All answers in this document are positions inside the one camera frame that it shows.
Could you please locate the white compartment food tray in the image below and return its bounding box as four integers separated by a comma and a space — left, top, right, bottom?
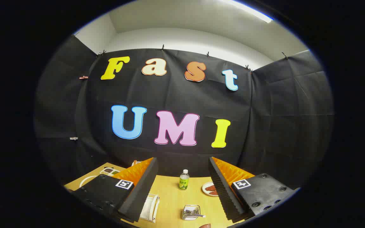
99, 167, 120, 176

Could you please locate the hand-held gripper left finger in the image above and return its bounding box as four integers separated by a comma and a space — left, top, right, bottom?
72, 157, 158, 223

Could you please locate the white wire dish rack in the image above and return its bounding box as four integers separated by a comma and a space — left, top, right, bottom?
79, 175, 161, 224

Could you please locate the small white oval plate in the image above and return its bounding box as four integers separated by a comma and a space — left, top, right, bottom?
202, 181, 219, 197

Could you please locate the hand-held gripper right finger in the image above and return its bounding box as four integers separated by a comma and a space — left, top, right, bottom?
208, 157, 300, 223

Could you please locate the green label drink bottle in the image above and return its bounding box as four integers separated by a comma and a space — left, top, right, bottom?
179, 169, 190, 191

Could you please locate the metal wire basket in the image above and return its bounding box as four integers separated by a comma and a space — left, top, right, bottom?
182, 205, 201, 221

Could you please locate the blue checked handle spoon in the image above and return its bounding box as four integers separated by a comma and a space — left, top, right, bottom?
185, 209, 206, 218

